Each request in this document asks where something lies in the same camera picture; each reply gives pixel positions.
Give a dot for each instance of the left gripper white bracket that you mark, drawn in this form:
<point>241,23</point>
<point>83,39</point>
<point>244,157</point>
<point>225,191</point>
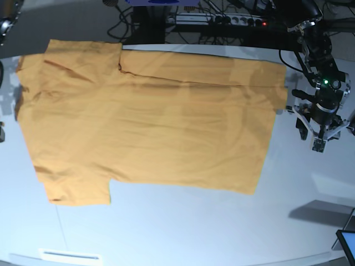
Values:
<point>322,124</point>

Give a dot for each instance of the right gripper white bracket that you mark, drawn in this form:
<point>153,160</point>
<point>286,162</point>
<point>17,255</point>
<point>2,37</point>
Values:
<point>2,133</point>

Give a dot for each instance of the orange T-shirt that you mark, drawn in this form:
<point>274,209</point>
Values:
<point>92,112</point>

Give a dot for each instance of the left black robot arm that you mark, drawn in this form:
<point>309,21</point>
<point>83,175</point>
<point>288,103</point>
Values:
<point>333,87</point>

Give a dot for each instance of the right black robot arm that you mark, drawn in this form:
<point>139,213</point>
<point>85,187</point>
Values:
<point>10,12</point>

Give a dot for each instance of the dark round object right edge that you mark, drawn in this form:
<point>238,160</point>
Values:
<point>352,121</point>

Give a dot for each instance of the grey tablet stand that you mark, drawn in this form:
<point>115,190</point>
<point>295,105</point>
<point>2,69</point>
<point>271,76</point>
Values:
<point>349,226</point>

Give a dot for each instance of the tablet with blue screen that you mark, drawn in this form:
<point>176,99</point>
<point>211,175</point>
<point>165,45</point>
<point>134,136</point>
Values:
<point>346,239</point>

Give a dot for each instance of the white flat label strip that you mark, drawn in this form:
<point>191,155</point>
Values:
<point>43,251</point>

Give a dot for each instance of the white power strip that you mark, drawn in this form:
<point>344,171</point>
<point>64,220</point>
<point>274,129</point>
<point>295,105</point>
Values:
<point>236,19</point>

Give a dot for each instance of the black table frame post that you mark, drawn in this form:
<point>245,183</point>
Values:
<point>151,25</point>

